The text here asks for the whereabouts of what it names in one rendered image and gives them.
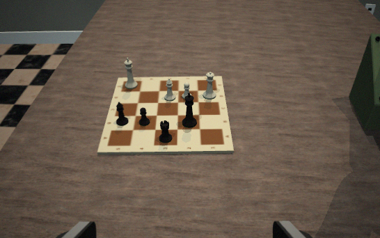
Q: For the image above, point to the cream and brown chessboard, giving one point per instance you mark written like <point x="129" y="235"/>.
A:
<point x="211" y="135"/>

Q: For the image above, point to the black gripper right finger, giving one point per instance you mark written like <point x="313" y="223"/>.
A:
<point x="284" y="229"/>

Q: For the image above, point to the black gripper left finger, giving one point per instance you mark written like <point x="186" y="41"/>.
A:
<point x="84" y="229"/>

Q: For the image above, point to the white pawn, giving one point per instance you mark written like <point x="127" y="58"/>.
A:
<point x="186" y="91"/>

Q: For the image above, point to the white chess king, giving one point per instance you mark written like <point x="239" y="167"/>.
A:
<point x="130" y="84"/>

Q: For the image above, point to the white bishop chess piece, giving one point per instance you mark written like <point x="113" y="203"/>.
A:
<point x="169" y="96"/>

